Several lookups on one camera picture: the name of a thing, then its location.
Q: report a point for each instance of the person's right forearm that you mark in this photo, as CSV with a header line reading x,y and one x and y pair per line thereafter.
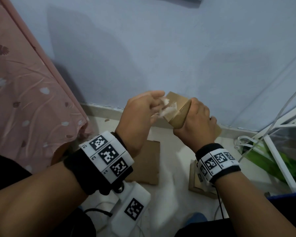
x,y
251,214

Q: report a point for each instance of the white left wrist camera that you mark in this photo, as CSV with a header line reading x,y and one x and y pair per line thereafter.
x,y
120,222

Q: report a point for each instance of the person's right blue shoe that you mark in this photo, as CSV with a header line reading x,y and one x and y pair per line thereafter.
x,y
196,218

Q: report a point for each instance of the left wrist marker band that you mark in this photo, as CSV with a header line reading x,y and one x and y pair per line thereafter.
x,y
106,155

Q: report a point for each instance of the blue plastic bin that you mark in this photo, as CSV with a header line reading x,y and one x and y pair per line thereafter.
x,y
293,193

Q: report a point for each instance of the green plastic bag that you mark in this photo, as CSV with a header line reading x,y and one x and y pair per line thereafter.
x,y
264,160

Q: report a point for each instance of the wrist marker band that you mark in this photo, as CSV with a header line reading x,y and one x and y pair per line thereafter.
x,y
106,155
219,160

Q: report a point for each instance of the person's left forearm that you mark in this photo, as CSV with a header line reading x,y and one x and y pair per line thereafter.
x,y
34,202

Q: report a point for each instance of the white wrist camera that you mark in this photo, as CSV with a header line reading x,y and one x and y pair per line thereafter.
x,y
204,186
120,222

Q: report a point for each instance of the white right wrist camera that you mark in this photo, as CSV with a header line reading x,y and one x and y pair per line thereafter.
x,y
204,186

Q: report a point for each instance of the pink floral bedsheet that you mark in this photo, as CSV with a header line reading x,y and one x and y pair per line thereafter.
x,y
27,96

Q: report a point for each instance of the right wrist marker band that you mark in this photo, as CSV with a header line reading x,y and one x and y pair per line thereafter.
x,y
219,160

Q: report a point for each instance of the person's left hand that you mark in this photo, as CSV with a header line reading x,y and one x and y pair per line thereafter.
x,y
135,120

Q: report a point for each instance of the taped brown cardboard box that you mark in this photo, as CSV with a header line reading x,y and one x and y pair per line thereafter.
x,y
148,165

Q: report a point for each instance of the person's right hand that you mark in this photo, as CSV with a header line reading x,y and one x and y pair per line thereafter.
x,y
197,128

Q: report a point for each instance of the white metal rack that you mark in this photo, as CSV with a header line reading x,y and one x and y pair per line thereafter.
x,y
281,162

